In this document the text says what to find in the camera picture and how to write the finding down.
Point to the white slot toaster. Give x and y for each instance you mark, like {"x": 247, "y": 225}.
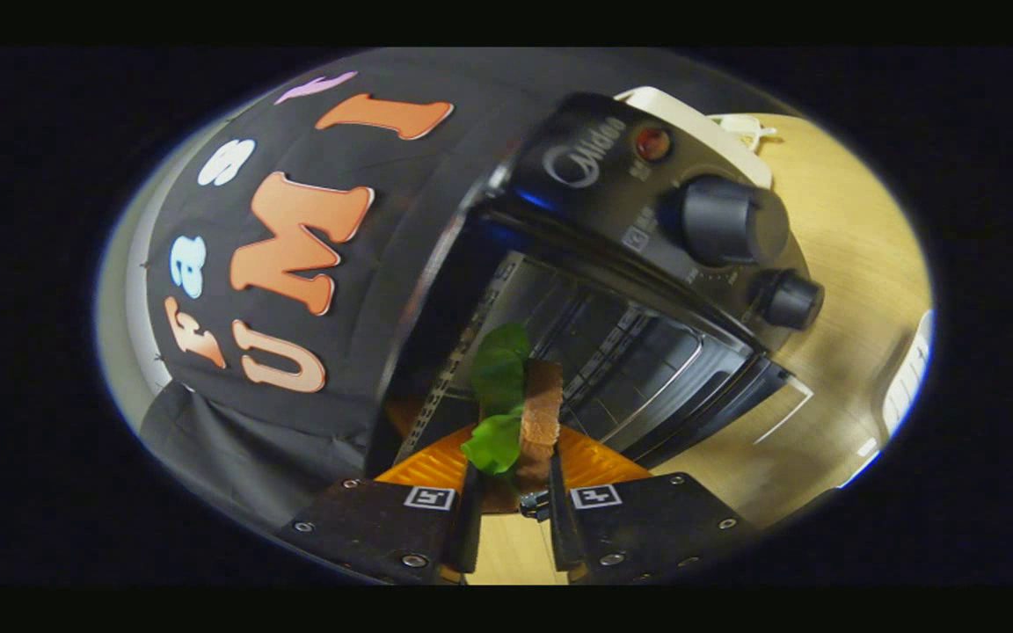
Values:
{"x": 700, "y": 123}

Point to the bread and lettuce sandwich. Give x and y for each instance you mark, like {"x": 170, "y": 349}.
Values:
{"x": 542, "y": 413}

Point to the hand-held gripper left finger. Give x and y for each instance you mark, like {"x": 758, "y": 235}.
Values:
{"x": 471, "y": 527}

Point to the white ribbed tray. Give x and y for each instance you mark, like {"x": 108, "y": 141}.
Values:
{"x": 907, "y": 378}

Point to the black toaster oven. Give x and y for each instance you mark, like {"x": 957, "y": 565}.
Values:
{"x": 586, "y": 167}

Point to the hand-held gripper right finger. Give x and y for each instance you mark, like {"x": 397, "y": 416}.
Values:
{"x": 561, "y": 527}

